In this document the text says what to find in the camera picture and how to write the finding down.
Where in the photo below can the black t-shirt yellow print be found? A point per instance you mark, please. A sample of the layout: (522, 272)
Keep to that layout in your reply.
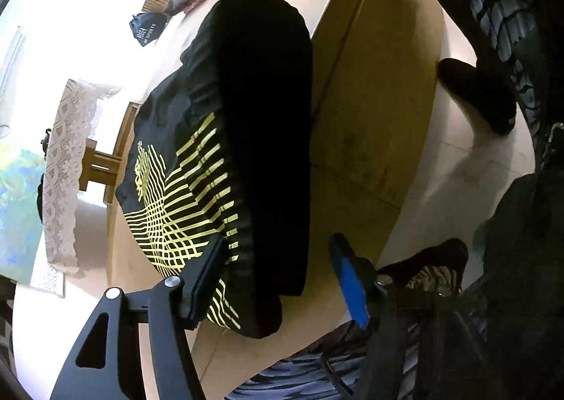
(260, 118)

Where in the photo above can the small wooden table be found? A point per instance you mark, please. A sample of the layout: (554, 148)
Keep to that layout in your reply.
(101, 166)

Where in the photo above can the black slipper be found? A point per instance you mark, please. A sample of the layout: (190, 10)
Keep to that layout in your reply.
(480, 91)
(440, 254)

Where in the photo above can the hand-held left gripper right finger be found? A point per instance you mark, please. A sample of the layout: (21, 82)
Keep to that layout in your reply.
(350, 281)

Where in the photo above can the dark teapot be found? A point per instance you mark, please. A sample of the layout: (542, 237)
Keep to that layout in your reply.
(46, 142)

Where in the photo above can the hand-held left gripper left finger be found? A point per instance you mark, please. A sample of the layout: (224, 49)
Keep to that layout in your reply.
(200, 281)

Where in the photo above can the dark clothing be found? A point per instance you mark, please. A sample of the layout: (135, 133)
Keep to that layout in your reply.
(528, 250)

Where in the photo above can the white lace tablecloth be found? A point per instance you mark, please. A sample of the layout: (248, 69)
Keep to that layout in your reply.
(61, 170)

